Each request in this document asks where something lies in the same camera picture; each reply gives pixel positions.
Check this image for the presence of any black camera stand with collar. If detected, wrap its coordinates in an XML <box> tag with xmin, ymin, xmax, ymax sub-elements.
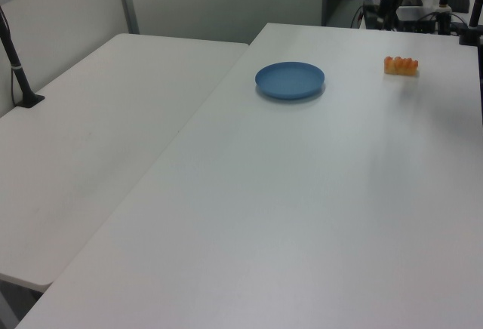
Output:
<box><xmin>0</xmin><ymin>6</ymin><xmax>45</xmax><ymax>109</ymax></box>

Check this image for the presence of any black electronics box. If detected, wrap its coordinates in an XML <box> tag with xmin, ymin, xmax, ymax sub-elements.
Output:
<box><xmin>395</xmin><ymin>6</ymin><xmax>437</xmax><ymax>34</ymax></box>

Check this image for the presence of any grey partition post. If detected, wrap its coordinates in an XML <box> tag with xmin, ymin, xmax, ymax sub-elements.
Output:
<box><xmin>114</xmin><ymin>0</ymin><xmax>141</xmax><ymax>35</ymax></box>

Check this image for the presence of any black clamped camera stand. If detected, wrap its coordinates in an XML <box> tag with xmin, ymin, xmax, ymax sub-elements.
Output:
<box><xmin>457</xmin><ymin>0</ymin><xmax>483</xmax><ymax>47</ymax></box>

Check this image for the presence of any round blue plate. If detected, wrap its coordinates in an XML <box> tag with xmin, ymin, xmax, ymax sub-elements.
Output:
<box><xmin>254</xmin><ymin>61</ymin><xmax>326</xmax><ymax>100</ymax></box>

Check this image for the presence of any orange twisted bread loaf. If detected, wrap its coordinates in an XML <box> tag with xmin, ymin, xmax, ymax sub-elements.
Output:
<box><xmin>383</xmin><ymin>55</ymin><xmax>420</xmax><ymax>76</ymax></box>

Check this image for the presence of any thin black cable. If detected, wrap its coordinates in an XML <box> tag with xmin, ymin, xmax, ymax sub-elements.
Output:
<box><xmin>0</xmin><ymin>4</ymin><xmax>19</xmax><ymax>108</ymax></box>

